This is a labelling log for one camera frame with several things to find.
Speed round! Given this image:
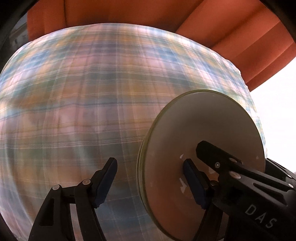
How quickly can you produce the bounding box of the plain grey plate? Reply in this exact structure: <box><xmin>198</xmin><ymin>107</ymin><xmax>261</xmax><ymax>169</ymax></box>
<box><xmin>137</xmin><ymin>90</ymin><xmax>265</xmax><ymax>240</ymax></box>

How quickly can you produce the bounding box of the plaid tablecloth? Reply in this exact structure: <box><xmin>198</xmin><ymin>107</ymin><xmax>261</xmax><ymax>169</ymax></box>
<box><xmin>1</xmin><ymin>24</ymin><xmax>263</xmax><ymax>240</ymax></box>

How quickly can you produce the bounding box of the orange curtain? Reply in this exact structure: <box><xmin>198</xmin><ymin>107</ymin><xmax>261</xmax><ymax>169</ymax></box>
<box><xmin>27</xmin><ymin>0</ymin><xmax>295</xmax><ymax>90</ymax></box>

